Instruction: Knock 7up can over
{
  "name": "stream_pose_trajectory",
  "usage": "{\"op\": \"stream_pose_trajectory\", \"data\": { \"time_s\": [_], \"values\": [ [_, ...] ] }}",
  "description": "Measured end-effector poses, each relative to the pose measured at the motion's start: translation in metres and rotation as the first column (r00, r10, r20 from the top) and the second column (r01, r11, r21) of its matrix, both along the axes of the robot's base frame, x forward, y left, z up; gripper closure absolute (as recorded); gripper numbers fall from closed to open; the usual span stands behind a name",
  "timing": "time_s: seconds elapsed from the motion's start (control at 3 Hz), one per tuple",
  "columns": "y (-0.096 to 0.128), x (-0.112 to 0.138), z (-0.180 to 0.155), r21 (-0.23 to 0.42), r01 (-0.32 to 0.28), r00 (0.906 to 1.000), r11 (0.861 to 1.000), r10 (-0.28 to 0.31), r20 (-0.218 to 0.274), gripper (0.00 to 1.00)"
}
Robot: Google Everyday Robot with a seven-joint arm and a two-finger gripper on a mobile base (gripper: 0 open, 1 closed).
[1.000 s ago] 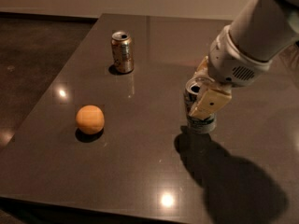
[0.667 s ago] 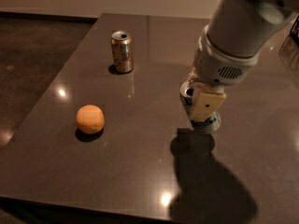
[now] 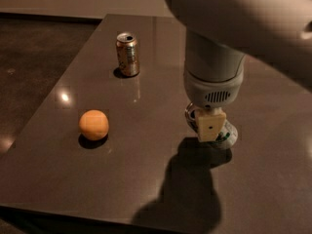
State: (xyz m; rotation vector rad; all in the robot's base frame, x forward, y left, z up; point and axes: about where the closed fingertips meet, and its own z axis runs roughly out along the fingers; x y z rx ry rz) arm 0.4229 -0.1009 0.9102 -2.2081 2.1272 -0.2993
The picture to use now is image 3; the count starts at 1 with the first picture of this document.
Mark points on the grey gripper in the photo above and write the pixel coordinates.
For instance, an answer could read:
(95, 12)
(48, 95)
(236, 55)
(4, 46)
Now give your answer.
(213, 93)

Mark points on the green white 7up can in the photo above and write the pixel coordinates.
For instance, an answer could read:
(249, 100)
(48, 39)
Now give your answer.
(225, 139)

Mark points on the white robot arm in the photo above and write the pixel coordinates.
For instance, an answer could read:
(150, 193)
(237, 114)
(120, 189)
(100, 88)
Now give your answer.
(219, 35)

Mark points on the gold brown soda can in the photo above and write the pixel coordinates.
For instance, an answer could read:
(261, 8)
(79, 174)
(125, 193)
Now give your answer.
(127, 54)

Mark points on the orange ball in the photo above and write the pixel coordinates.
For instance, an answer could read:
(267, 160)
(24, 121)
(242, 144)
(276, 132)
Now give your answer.
(94, 125)

